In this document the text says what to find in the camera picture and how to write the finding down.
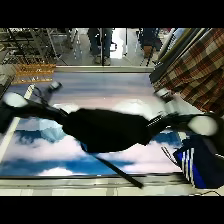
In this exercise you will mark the black garment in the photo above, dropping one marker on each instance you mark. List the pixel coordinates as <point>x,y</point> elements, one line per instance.
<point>106,130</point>

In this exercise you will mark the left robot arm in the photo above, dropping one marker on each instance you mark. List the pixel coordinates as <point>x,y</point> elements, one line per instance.
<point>36,110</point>

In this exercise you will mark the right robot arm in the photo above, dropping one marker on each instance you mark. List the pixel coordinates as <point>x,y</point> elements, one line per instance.
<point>180,122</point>

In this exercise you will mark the person's legs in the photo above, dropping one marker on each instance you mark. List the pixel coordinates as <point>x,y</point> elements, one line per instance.
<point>100,43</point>

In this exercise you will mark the checked shirt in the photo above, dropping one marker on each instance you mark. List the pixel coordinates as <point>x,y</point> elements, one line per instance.
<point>200,71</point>

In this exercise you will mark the blue white-striped garment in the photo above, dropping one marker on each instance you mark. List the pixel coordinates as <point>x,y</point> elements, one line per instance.
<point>200,168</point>

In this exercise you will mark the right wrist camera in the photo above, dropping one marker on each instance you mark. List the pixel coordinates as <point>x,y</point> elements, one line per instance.
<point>164,94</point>

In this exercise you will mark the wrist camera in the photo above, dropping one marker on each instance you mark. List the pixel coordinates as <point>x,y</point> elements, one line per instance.
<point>164,94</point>
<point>55,85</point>

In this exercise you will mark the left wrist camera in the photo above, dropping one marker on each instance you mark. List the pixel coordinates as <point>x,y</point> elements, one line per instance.
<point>55,85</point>

